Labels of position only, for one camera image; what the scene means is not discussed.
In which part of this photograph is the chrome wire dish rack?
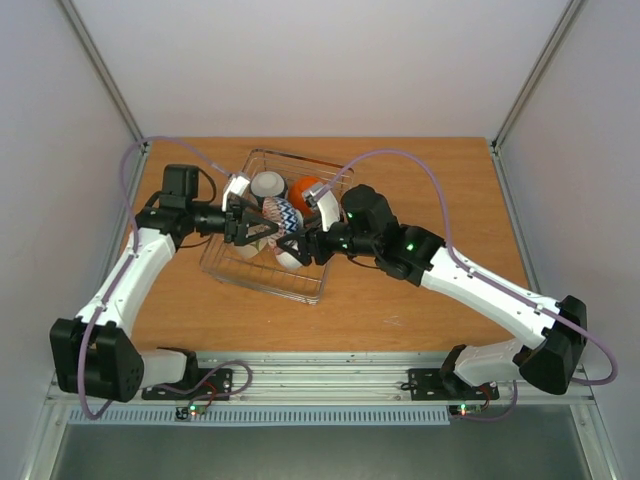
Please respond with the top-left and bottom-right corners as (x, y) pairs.
(200, 148), (341, 305)

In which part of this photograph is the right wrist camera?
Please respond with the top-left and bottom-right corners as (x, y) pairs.
(302, 182), (341, 232)

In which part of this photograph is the aluminium frame post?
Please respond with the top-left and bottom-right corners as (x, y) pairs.
(56, 0), (143, 141)
(489, 0), (587, 155)

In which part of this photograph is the red patterned small dish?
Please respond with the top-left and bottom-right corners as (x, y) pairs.
(262, 197), (303, 241)

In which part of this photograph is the aluminium mounting rail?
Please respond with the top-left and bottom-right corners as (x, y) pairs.
(47, 349), (596, 407)

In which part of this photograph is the right aluminium frame post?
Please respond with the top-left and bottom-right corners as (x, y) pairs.
(489, 0), (587, 155)

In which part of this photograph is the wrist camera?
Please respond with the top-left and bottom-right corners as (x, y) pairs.
(221, 172), (251, 212)
(302, 182), (341, 232)

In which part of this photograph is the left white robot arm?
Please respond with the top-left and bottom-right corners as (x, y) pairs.
(49, 164), (260, 402)

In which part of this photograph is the right controller board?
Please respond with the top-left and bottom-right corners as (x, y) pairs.
(449, 403), (489, 417)

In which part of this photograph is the controller board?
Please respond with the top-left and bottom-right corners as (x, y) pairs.
(449, 403), (489, 417)
(174, 405), (208, 421)

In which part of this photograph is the floral cream bowl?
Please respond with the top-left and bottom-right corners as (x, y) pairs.
(234, 239), (270, 260)

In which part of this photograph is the teal and white bowl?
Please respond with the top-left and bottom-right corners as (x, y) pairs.
(250, 171), (288, 205)

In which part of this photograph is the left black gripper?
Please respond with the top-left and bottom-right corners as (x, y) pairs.
(189, 196), (280, 247)

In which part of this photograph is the left controller board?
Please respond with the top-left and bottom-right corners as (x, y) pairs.
(174, 405), (208, 421)

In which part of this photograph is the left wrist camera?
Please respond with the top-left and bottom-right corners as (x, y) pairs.
(221, 172), (251, 212)

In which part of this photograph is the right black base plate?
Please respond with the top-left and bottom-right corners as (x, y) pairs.
(403, 368), (500, 401)

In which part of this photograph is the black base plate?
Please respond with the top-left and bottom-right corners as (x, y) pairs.
(403, 368), (500, 401)
(141, 368), (233, 401)

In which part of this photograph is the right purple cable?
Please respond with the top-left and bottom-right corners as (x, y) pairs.
(319, 148), (619, 421)

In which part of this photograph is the left aluminium frame post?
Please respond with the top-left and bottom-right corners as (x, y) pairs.
(56, 0), (143, 141)

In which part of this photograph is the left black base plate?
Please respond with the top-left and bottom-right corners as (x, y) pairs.
(141, 368), (233, 401)

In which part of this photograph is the grey slotted cable duct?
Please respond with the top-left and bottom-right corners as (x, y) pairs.
(97, 405), (450, 427)

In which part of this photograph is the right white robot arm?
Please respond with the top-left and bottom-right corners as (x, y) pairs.
(277, 185), (586, 397)

